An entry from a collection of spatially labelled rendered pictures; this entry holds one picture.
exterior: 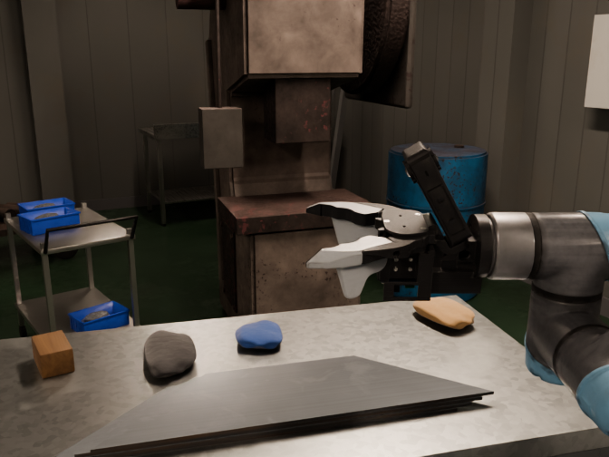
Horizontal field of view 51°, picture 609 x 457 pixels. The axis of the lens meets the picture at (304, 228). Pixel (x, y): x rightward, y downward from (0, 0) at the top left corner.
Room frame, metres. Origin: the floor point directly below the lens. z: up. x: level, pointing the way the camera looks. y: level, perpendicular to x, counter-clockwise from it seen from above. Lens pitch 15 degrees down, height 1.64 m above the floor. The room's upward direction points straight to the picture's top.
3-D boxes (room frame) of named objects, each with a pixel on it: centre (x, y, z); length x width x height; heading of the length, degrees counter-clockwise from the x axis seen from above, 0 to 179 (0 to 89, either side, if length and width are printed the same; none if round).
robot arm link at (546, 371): (0.66, -0.30, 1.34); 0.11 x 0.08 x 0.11; 0
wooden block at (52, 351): (1.14, 0.49, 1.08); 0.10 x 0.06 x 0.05; 31
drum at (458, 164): (4.33, -0.91, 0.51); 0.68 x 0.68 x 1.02
